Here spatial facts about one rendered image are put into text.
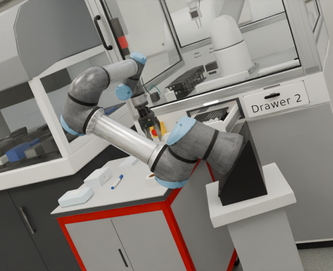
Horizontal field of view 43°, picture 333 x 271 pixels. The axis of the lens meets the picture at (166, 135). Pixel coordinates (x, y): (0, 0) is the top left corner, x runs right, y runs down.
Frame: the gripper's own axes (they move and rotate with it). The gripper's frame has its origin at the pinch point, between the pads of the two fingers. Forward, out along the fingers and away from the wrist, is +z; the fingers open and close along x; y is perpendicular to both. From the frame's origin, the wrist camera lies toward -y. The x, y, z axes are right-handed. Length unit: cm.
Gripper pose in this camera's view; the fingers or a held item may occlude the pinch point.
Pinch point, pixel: (155, 139)
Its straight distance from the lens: 210.5
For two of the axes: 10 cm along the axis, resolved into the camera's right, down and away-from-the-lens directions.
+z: 3.5, 9.0, 2.5
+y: -0.7, 2.9, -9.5
